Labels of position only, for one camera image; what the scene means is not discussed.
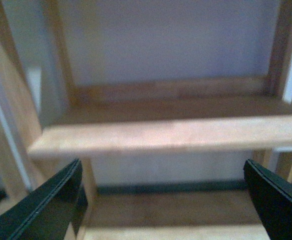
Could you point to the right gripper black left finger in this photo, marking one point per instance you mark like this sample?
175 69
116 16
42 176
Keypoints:
46 212

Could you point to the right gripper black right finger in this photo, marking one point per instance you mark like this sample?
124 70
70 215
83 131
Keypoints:
272 198

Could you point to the light wooden shelf unit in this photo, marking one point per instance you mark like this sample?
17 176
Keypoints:
177 115

